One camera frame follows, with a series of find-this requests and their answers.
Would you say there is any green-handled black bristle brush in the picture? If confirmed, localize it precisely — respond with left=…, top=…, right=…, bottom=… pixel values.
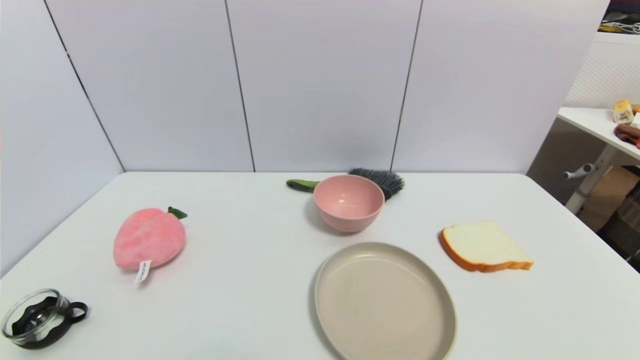
left=286, top=168, right=406, bottom=201

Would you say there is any pink bowl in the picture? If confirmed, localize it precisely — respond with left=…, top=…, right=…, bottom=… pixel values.
left=313, top=174, right=386, bottom=234

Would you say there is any beige round plate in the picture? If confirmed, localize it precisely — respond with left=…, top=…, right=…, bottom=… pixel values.
left=314, top=242, right=457, bottom=360

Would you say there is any toy bread slice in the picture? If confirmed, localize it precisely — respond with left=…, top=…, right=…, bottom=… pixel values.
left=439, top=220, right=534, bottom=273

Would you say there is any pink plush peach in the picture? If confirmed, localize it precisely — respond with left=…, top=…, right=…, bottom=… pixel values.
left=113, top=206, right=189, bottom=285

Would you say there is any white side table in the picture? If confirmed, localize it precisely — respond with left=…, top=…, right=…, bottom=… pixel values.
left=557, top=106, right=640, bottom=215

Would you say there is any cardboard box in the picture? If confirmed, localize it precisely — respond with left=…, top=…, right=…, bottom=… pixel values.
left=577, top=166, right=640, bottom=232

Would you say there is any small yellow carton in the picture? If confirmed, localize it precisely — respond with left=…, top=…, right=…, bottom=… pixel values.
left=613, top=99, right=635, bottom=125

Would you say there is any brown cloth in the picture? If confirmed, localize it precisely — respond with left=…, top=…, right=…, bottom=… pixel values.
left=613, top=123, right=640, bottom=149

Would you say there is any white cable bundle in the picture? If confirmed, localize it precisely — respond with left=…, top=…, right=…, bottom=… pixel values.
left=598, top=10, right=640, bottom=35

